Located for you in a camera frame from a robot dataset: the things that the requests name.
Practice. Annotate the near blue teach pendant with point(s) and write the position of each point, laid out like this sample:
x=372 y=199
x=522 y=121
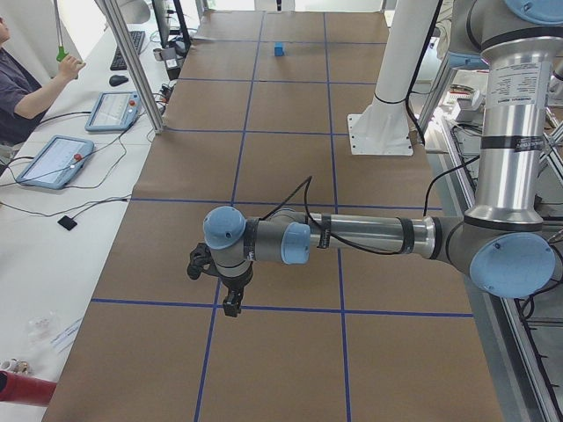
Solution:
x=57 y=163

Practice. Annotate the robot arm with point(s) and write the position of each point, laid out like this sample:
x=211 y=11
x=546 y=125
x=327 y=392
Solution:
x=518 y=40

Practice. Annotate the green handled grabber stick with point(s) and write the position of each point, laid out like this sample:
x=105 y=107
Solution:
x=61 y=53

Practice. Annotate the white camera post with base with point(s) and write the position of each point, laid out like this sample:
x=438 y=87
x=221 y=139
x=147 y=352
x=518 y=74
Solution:
x=383 y=129

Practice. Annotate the seated person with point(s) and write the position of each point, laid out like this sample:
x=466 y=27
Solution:
x=24 y=101

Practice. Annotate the aluminium frame post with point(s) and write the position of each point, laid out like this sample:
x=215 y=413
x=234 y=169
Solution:
x=121 y=34

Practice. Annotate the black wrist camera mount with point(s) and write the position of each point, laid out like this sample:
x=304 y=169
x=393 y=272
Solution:
x=200 y=261

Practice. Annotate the black computer mouse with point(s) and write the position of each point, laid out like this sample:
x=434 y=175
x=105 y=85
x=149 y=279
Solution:
x=116 y=80

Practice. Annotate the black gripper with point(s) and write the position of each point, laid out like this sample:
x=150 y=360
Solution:
x=236 y=285

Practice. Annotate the red cylinder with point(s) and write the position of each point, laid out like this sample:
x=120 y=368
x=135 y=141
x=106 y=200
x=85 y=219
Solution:
x=23 y=389

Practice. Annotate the black monitor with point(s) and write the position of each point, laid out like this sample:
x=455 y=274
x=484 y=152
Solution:
x=164 y=12

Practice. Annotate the aluminium side frame rail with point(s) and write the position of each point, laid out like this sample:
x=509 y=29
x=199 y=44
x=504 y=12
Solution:
x=502 y=236

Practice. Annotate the blue block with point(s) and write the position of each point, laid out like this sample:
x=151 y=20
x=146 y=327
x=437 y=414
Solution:
x=279 y=49

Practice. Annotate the blue teach pendant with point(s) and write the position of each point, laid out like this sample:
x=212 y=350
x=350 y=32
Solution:
x=113 y=112
x=57 y=163

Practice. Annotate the small black square pad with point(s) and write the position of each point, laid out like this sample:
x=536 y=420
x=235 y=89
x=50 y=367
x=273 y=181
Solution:
x=67 y=222

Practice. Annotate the far blue teach pendant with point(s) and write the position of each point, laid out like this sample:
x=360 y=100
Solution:
x=113 y=112

